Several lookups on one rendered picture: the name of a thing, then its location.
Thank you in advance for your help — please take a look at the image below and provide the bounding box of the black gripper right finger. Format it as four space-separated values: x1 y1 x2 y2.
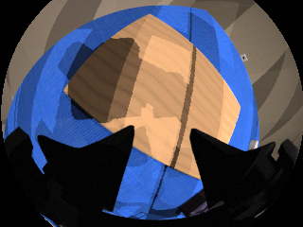
189 129 276 209

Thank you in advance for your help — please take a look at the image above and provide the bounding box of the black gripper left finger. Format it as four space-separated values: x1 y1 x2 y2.
37 125 135 213

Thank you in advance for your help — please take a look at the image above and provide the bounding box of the light wooden board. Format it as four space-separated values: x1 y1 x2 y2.
63 14 240 180

